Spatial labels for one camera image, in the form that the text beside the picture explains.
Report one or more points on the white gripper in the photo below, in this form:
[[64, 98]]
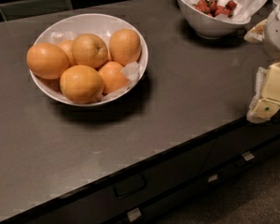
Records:
[[278, 32]]

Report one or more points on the black drawer handle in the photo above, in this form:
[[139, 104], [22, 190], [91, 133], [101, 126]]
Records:
[[129, 186]]

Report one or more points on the white paper in orange bowl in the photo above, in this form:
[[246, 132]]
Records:
[[93, 78]]

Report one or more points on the hidden back orange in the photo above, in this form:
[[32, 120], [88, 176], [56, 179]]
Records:
[[66, 46]]

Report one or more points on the white bowl with strawberries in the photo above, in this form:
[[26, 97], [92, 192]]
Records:
[[213, 27]]

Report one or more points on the red strawberries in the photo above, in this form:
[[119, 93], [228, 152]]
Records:
[[212, 8]]

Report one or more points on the dark upper drawer front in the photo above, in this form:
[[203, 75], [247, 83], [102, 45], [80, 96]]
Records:
[[166, 173]]

